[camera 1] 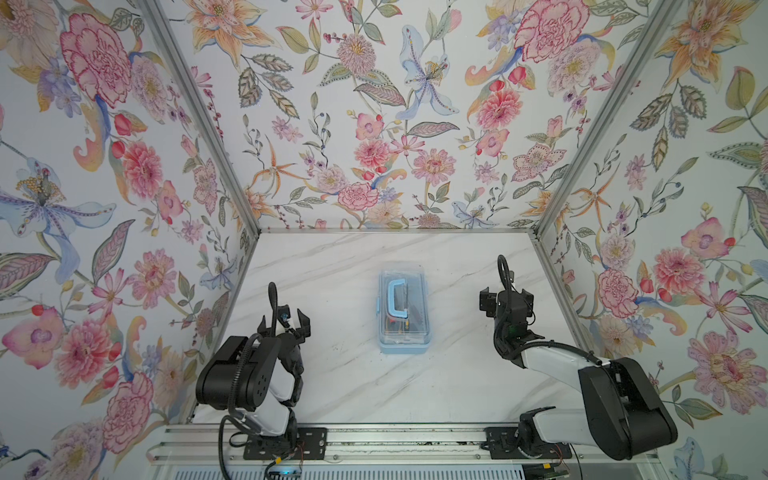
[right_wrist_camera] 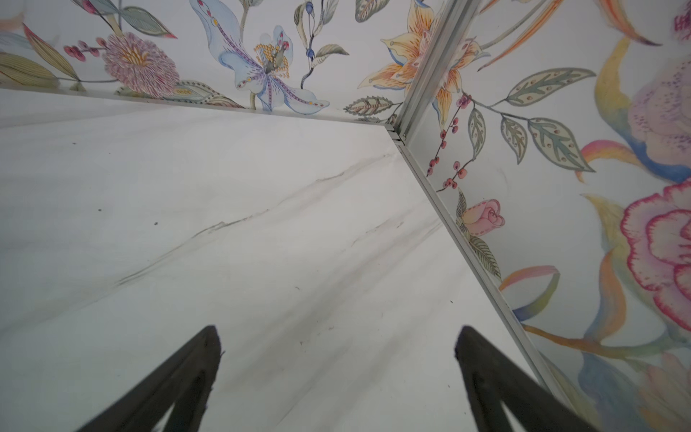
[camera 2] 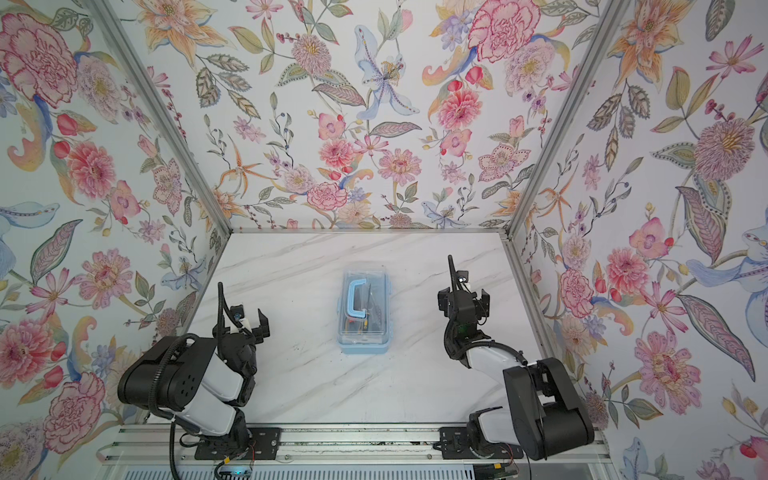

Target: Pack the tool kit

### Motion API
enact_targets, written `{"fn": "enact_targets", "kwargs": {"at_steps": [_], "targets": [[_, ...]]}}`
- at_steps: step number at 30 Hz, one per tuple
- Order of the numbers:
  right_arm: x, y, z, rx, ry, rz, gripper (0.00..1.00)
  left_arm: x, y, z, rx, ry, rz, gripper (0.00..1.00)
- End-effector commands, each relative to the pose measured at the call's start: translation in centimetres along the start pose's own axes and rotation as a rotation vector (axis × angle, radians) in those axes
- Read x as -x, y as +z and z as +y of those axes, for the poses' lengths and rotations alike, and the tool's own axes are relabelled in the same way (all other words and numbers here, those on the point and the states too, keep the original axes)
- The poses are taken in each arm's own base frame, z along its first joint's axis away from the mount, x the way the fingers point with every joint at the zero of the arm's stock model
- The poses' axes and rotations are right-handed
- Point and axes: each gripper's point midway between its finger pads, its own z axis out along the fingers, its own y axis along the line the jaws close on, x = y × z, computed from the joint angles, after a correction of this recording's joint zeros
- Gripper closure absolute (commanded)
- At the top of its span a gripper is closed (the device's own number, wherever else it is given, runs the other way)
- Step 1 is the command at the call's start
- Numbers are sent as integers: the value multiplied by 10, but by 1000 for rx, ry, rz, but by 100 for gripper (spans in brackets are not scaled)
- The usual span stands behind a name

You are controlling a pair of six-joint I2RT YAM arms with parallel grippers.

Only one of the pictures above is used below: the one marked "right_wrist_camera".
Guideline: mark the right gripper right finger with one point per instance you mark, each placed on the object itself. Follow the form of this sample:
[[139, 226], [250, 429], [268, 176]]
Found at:
[[495, 385]]

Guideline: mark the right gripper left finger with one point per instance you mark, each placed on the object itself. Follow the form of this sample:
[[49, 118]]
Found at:
[[178, 390]]

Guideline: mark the aluminium corner frame post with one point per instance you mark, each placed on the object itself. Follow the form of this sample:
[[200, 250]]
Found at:
[[451, 31]]

